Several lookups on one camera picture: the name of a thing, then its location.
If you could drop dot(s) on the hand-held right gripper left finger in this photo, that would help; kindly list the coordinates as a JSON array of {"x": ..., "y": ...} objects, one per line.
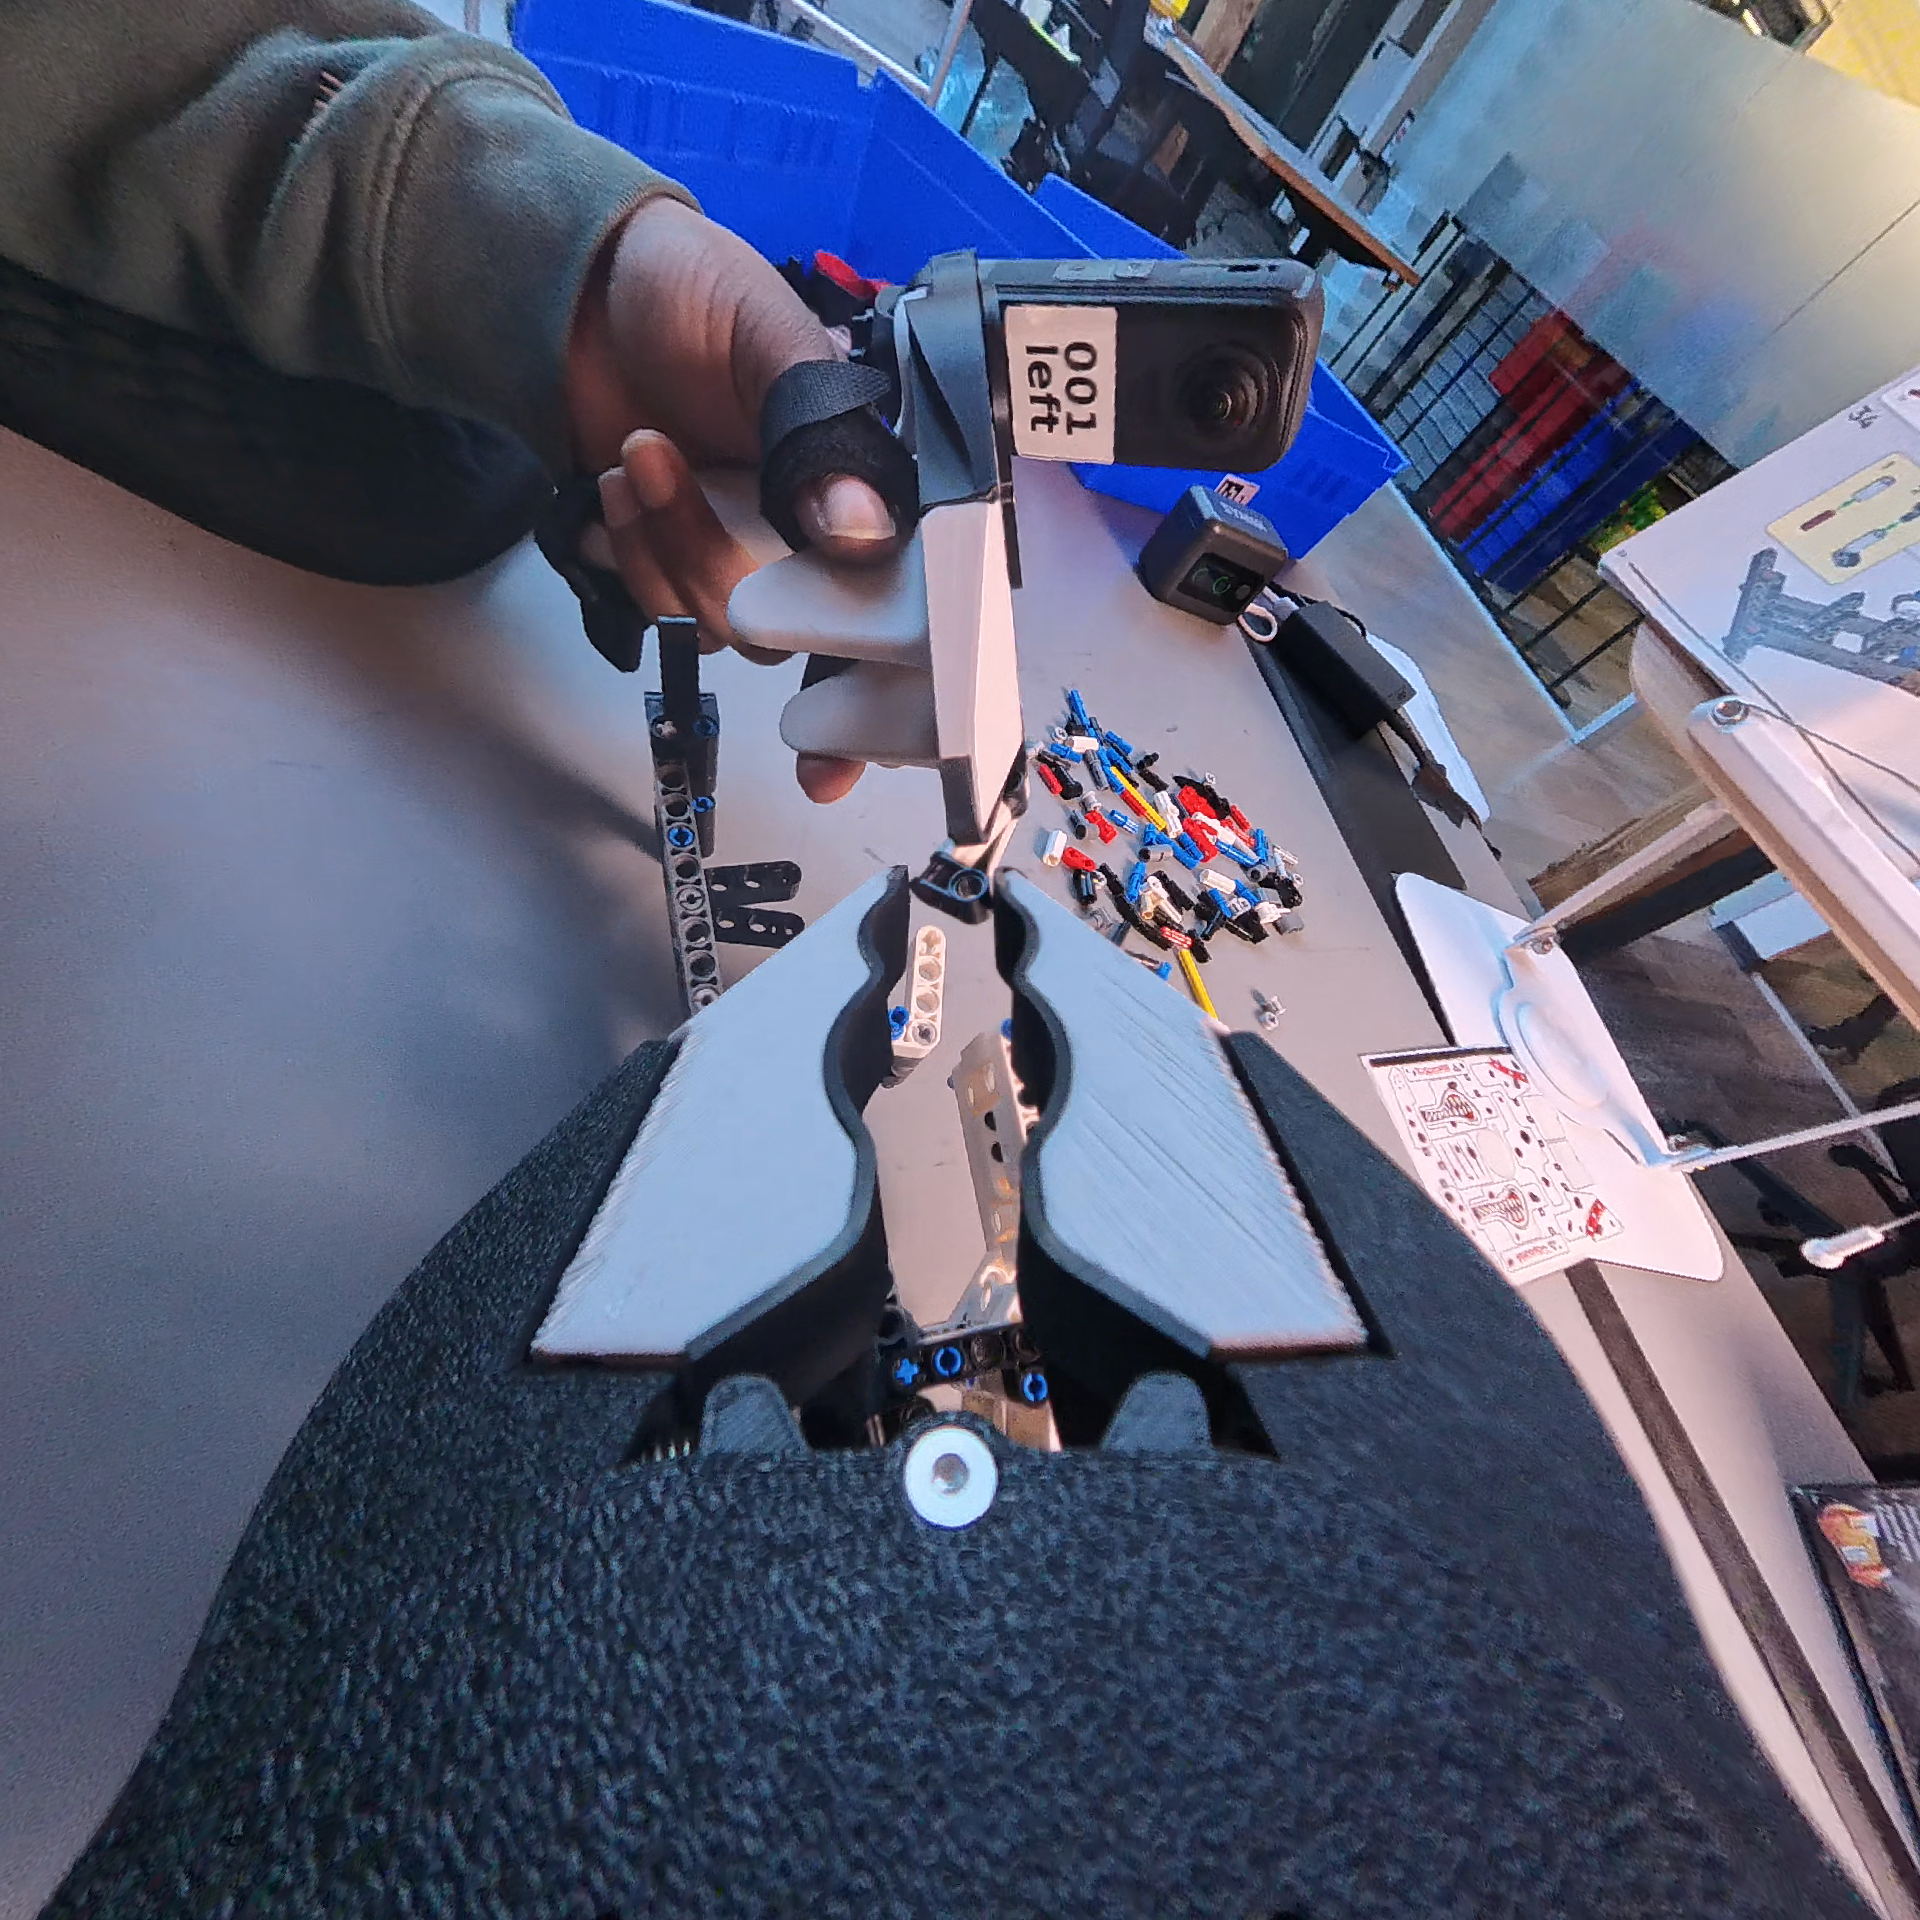
[{"x": 704, "y": 1201}]

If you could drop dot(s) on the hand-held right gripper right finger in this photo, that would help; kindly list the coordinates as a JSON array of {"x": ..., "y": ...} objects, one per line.
[{"x": 1185, "y": 1201}]

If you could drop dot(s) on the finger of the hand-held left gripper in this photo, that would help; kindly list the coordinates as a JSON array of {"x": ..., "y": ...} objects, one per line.
[{"x": 966, "y": 659}]

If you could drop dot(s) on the black connector piece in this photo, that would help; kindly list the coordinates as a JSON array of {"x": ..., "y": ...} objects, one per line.
[{"x": 950, "y": 885}]

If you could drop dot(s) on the black building-brick model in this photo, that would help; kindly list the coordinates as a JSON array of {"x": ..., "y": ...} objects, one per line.
[{"x": 682, "y": 872}]

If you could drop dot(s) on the person's left forearm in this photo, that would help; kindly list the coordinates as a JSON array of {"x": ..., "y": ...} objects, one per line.
[{"x": 300, "y": 181}]

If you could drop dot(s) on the grey desk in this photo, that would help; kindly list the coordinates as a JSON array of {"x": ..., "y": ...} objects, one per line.
[{"x": 300, "y": 1051}]

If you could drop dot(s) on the person's left hand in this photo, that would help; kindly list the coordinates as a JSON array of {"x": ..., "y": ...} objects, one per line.
[{"x": 673, "y": 345}]

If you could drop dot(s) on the pile of small building pieces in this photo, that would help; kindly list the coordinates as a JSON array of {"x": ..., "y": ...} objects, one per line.
[{"x": 1199, "y": 818}]

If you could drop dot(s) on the white sticker sheet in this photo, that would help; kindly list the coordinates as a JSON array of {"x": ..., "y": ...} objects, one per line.
[{"x": 1484, "y": 1170}]

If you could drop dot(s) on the red and black toy parts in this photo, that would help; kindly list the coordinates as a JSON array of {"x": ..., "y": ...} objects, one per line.
[{"x": 847, "y": 284}]

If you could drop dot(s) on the stack of coloured crates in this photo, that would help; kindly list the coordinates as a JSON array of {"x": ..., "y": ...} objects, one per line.
[{"x": 1561, "y": 436}]

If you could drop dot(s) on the white book stand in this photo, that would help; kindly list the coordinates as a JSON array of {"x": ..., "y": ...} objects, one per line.
[{"x": 1469, "y": 960}]

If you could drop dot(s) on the open instruction booklet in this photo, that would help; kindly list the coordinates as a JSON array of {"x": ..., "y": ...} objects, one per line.
[{"x": 1695, "y": 555}]

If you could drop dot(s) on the toy truck set box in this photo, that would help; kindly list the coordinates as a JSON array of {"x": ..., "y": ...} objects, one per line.
[{"x": 1874, "y": 1590}]

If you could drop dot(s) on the small black camera device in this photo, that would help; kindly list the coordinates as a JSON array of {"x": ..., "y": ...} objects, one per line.
[{"x": 1199, "y": 533}]

